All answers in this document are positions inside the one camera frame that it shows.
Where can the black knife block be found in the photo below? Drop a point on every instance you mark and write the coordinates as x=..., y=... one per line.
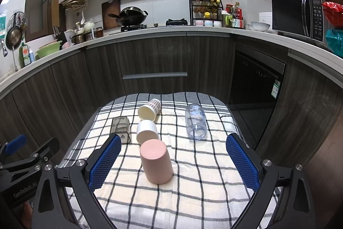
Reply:
x=60, y=35

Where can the red plastic bag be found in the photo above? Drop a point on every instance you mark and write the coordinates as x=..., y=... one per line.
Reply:
x=333, y=14

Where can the pink cup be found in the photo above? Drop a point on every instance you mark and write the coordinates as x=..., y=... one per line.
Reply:
x=156, y=164

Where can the wall rack with boards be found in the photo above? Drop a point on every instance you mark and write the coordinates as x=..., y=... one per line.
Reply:
x=76, y=1

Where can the large white bowl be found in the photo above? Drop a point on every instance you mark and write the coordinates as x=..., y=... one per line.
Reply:
x=261, y=27

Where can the teal plastic bag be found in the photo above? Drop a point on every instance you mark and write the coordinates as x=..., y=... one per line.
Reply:
x=335, y=41

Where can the black spice rack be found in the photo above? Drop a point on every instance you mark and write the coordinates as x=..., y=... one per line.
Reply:
x=205, y=10

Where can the black white checked cloth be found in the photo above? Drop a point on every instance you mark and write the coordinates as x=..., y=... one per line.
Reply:
x=187, y=186

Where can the blue white bottle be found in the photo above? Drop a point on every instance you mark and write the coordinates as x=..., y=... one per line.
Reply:
x=31, y=56

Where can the red lid jar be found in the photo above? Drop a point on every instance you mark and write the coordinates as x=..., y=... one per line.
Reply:
x=228, y=9

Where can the brown framed door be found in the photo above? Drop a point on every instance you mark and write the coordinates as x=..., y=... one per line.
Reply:
x=40, y=3

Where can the white cup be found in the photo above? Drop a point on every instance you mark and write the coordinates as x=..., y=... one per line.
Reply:
x=146, y=131

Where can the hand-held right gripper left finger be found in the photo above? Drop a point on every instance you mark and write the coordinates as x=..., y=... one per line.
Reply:
x=104, y=162

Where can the steel pot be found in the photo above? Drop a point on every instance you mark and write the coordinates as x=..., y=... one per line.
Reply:
x=80, y=38

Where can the brown jar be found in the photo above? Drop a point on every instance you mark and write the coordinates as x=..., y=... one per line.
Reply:
x=99, y=32

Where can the grey transparent square cup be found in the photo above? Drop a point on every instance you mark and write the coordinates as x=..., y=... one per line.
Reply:
x=122, y=127

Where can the clear plastic cup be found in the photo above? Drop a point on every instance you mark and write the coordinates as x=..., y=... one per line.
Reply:
x=195, y=121

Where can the small white bowl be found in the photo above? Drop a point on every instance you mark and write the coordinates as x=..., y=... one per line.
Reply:
x=250, y=27

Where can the black wok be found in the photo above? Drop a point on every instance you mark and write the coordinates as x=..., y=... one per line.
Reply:
x=131, y=17

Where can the black gas burner grate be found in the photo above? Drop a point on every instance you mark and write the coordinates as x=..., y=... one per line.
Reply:
x=176, y=22

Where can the green dish soap bottle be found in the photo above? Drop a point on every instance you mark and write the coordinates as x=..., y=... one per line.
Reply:
x=24, y=56

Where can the black dishwasher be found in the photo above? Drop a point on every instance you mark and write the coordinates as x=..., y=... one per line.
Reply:
x=254, y=89

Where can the brown cutting board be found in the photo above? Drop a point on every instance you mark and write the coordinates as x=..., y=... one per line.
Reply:
x=109, y=9

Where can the black microwave oven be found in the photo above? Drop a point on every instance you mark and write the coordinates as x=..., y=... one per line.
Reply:
x=289, y=15

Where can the green plastic basin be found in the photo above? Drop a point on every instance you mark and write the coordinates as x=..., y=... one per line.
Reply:
x=49, y=50

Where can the cream dotted cup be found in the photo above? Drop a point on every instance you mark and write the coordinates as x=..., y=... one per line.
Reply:
x=147, y=112

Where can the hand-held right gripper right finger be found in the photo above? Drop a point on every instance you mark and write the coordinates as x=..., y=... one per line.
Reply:
x=242, y=162

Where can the white rice cooker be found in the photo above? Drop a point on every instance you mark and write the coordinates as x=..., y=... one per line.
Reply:
x=265, y=17

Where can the cream teapot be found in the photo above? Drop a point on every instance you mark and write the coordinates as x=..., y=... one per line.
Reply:
x=89, y=27

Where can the dark sauce bottle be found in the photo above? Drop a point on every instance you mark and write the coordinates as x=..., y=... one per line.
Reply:
x=237, y=17

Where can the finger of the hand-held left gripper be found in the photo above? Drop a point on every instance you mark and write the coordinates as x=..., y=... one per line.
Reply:
x=16, y=143
x=47, y=149

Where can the dark wood base cabinets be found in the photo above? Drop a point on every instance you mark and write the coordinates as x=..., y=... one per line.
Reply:
x=155, y=57

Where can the hanging frying pan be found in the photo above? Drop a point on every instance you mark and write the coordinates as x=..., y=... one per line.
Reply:
x=13, y=38

